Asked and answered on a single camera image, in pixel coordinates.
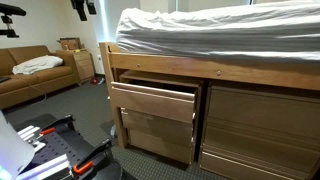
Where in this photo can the silver aluminium rail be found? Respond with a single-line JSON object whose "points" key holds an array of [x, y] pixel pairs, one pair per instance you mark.
{"points": [[56, 169]]}

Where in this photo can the brown fabric sofa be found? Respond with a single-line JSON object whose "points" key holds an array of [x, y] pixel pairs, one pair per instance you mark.
{"points": [[21, 88]]}

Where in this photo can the right wooden drawer cabinet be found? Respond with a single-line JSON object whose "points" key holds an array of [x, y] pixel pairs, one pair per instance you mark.
{"points": [[261, 132]]}

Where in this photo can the small wooden nightstand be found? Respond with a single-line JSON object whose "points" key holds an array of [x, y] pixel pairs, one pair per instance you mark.
{"points": [[84, 63]]}

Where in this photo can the white sheeted mattress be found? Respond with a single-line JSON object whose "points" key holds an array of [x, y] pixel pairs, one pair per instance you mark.
{"points": [[281, 30]]}

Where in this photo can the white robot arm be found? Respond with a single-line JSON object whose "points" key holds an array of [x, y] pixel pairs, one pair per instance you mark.
{"points": [[15, 153]]}

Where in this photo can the left wooden drawer cabinet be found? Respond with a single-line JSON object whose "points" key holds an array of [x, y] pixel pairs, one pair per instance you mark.
{"points": [[166, 137]]}

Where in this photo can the wooden drawer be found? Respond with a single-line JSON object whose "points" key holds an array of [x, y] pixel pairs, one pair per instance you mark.
{"points": [[175, 103]]}

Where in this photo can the wooden drawer cabinet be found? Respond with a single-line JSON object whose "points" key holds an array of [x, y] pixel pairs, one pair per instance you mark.
{"points": [[261, 132], [166, 137]]}

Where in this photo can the black orange clamp near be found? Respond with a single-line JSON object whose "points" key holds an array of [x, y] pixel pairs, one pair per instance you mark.
{"points": [[87, 163]]}

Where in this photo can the black hanging device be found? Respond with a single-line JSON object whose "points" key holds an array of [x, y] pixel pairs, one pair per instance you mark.
{"points": [[78, 5]]}

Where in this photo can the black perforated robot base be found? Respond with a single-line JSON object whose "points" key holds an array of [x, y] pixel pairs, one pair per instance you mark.
{"points": [[73, 145]]}

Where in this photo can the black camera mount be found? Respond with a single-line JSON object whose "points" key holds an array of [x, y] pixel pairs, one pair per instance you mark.
{"points": [[7, 11]]}

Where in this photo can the white pillow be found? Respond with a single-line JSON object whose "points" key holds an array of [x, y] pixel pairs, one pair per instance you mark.
{"points": [[37, 64]]}

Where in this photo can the black orange clamp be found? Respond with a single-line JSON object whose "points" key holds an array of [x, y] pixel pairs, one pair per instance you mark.
{"points": [[49, 124], [87, 163]]}

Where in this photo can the wooden bed frame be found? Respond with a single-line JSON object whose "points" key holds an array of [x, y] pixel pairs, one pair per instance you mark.
{"points": [[300, 75]]}

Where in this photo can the cardboard box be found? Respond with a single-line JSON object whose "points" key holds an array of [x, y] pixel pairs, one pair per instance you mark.
{"points": [[70, 43]]}

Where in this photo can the black orange clamp far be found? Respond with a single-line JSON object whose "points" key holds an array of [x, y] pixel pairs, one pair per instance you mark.
{"points": [[49, 124]]}

